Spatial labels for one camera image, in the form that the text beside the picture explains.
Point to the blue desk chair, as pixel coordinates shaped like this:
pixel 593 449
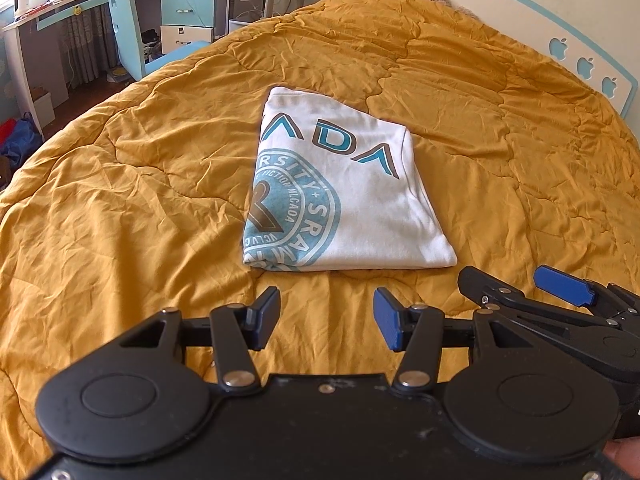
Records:
pixel 127 33

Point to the blue drawer cabinet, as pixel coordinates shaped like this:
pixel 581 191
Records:
pixel 186 21

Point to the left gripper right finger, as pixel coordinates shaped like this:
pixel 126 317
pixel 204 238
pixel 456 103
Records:
pixel 417 332

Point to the white desk with blue trim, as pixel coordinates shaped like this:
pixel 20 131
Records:
pixel 34 45

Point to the grey window curtain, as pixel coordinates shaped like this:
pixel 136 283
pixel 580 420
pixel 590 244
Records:
pixel 87 45

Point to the person's right hand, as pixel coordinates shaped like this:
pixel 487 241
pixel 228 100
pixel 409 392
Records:
pixel 626 454

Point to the white Nevada sweatshirt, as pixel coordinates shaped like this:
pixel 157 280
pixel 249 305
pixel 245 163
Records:
pixel 337 189

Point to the mustard yellow quilt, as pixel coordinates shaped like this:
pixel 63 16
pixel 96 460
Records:
pixel 139 204

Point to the white headboard with apple cutouts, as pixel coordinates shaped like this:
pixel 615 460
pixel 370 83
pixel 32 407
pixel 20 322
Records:
pixel 533 25

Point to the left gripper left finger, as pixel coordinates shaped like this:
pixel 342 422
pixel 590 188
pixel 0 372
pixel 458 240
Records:
pixel 236 330

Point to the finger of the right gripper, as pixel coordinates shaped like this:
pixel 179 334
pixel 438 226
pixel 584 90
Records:
pixel 610 301
pixel 484 289

